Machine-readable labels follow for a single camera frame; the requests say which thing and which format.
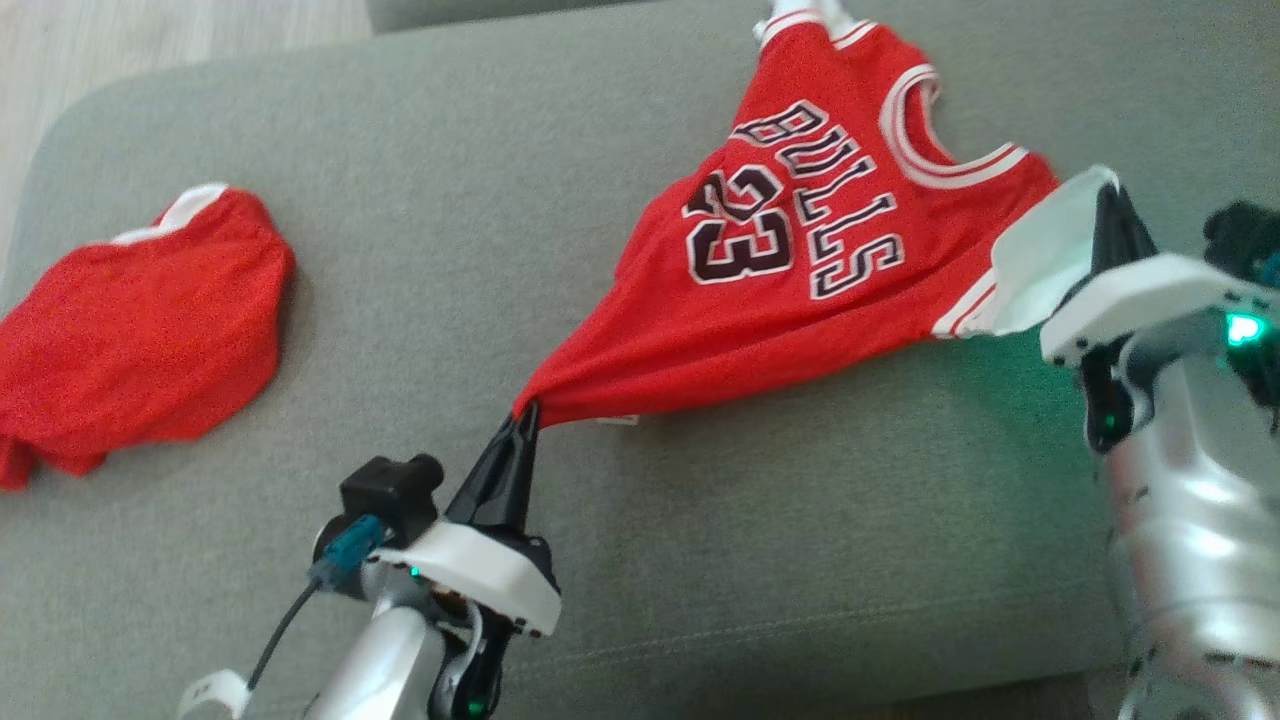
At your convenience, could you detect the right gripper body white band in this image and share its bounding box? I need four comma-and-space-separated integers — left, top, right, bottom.
1040, 253, 1276, 453

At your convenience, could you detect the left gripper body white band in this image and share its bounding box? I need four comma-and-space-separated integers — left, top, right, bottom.
375, 518, 563, 638

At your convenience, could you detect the white cable clip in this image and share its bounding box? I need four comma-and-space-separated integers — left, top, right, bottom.
178, 668, 251, 720

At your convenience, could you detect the red shorts white waistband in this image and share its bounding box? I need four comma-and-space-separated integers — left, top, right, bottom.
0, 183, 297, 493

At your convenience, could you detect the red Bulls basketball jersey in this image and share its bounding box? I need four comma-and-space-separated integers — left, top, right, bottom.
512, 0, 1116, 429

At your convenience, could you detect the grey sofa back cushion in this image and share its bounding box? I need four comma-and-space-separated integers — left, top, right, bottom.
365, 0, 701, 36

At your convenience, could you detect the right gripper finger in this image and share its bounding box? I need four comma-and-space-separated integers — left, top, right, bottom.
1090, 183, 1161, 291

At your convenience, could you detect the grey sofa seat cushion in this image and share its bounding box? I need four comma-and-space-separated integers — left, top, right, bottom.
0, 0, 1280, 720

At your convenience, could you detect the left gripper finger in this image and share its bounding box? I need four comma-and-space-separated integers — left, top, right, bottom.
500, 405, 541, 531
445, 418, 521, 526

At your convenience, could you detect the left arm cable teal plug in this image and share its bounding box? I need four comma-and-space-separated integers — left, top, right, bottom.
245, 514, 387, 693

